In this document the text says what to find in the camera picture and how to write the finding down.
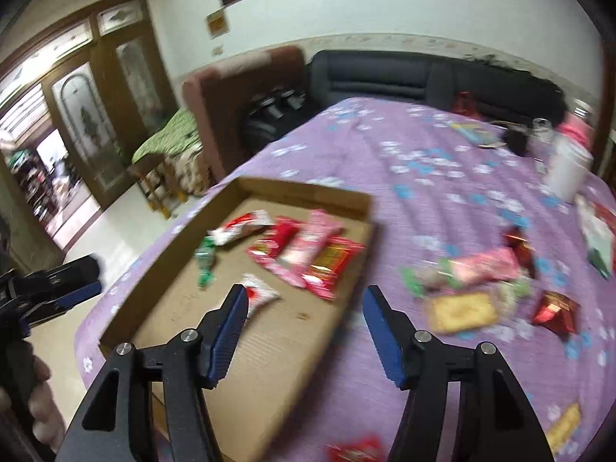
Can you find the clear glass bowl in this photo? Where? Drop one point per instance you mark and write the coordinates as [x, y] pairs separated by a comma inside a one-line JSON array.
[[542, 132]]

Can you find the small red candy wrapper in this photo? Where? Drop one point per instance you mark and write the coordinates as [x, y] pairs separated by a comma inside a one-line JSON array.
[[259, 293]]

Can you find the white plastic jar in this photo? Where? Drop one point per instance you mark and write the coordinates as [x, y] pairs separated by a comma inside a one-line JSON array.
[[567, 169]]

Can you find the green patterned cushion chair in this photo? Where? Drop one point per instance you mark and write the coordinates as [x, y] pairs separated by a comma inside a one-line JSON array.
[[171, 164]]

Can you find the large pink cartoon snack pack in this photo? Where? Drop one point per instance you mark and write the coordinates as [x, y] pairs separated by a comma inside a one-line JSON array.
[[305, 245]]

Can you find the wooden glass door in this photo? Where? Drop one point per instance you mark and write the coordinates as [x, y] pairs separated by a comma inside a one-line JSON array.
[[77, 101]]

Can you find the red round-logo snack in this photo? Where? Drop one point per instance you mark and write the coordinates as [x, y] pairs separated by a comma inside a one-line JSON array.
[[323, 273], [266, 249]]

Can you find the purple floral tablecloth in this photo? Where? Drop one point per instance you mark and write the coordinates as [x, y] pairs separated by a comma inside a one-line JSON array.
[[435, 195]]

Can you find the small wall plaque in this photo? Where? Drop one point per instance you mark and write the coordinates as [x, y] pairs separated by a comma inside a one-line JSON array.
[[217, 23]]

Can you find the colourful booklet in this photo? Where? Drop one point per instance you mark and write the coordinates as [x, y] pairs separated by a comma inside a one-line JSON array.
[[477, 135]]

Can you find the white red snack pack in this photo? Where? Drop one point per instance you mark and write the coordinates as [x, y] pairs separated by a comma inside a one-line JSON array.
[[366, 449], [240, 227]]

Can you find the yellow biscuit pack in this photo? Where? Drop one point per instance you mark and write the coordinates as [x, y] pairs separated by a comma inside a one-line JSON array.
[[450, 314], [561, 431]]

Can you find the small green candy wrapper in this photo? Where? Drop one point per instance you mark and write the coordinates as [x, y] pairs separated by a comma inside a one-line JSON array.
[[204, 256]]

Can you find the pink sleeved bottle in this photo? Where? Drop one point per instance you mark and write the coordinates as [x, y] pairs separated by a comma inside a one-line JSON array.
[[576, 123]]

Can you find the person's left hand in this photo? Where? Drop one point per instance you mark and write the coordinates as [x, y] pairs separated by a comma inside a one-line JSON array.
[[32, 428]]

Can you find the black sofa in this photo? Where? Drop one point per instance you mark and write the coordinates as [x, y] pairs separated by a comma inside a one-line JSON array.
[[499, 93]]

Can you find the white green work glove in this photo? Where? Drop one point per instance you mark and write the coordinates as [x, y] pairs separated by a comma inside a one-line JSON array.
[[588, 222]]

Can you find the red bag on sofa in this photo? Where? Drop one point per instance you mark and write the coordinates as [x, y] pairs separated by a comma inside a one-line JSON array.
[[465, 105]]

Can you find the clear green-end cake pack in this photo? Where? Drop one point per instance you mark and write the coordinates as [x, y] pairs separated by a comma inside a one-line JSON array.
[[426, 277]]

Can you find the green white snack pack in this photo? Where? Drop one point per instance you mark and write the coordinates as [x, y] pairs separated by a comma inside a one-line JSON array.
[[509, 294]]

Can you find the cardboard tray box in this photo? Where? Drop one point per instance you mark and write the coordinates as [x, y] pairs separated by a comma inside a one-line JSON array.
[[220, 383]]

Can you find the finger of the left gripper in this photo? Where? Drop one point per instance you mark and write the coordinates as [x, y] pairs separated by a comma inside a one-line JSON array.
[[72, 298], [67, 277]]

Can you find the black pouch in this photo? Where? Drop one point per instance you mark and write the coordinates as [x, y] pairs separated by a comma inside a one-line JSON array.
[[516, 137]]

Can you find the brown armchair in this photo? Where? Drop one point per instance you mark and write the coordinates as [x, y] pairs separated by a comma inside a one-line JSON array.
[[218, 95]]

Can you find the dark red foil snack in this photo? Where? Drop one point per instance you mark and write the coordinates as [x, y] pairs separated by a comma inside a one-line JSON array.
[[558, 313], [515, 239]]

